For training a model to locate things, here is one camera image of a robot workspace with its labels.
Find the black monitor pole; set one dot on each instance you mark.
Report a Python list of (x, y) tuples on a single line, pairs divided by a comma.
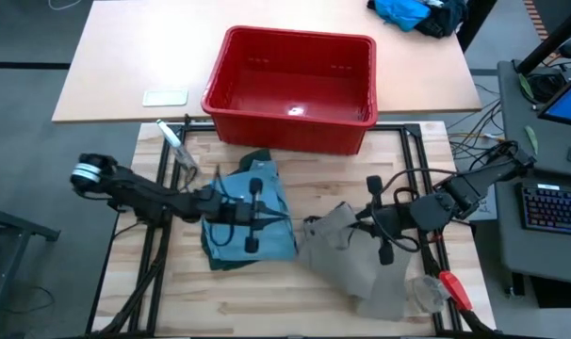
[(549, 40)]

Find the bright blue garment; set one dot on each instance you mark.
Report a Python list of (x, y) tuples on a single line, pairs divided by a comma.
[(401, 11)]

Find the orange striped panel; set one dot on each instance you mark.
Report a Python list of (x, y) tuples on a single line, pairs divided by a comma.
[(535, 19)]

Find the light blue shirt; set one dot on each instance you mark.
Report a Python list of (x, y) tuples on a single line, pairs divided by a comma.
[(276, 245)]

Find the dark navy garment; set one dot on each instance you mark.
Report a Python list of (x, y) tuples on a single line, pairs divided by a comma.
[(443, 19)]

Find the black aluminium table frame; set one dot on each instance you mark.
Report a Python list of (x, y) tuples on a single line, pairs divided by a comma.
[(394, 127)]

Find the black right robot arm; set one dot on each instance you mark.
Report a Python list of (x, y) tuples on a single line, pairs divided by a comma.
[(469, 188)]

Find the clear plastic water bottle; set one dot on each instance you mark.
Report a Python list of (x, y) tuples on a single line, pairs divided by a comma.
[(179, 148)]

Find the white paper label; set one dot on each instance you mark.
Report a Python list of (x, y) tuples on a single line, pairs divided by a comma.
[(487, 209)]

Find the crumpled clear plastic bag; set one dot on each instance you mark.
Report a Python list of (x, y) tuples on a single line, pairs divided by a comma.
[(431, 294)]

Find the beige khaki garment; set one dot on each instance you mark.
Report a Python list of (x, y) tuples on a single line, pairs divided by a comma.
[(351, 263)]

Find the red plastic laundry bin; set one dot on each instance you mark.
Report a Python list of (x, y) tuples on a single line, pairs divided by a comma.
[(290, 136)]

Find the green leaf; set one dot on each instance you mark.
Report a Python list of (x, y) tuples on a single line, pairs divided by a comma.
[(531, 140), (525, 87)]

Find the beige wooden table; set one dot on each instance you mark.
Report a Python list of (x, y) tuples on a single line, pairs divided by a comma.
[(149, 47)]

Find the black backlit keyboard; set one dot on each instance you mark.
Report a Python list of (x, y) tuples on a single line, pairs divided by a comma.
[(554, 209)]

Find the grey desk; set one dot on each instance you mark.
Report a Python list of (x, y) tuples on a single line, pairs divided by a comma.
[(554, 141), (540, 254)]

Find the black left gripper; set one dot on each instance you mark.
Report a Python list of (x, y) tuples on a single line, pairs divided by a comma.
[(240, 212)]

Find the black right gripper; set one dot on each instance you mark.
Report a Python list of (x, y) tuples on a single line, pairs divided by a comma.
[(394, 219)]

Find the monitor with blue screen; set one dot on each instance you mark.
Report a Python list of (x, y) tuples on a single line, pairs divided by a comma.
[(570, 101)]

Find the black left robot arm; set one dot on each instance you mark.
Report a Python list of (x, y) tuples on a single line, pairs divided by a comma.
[(144, 195)]

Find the dark green button shirt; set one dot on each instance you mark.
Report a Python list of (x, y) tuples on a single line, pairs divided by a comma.
[(255, 157)]

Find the grey metal stand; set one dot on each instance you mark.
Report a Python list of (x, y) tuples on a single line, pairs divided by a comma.
[(12, 235)]

